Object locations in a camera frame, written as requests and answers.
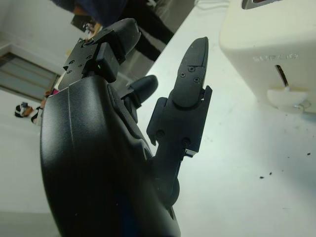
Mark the person in dark trousers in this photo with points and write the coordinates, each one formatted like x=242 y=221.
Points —
x=148 y=34

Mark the distant seated person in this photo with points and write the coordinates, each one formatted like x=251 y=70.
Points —
x=22 y=111

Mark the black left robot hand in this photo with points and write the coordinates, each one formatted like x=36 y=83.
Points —
x=86 y=153

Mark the white two-slot toaster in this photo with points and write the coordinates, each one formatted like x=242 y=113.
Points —
x=259 y=37

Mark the window with blinds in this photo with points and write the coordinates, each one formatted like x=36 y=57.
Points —
x=22 y=74

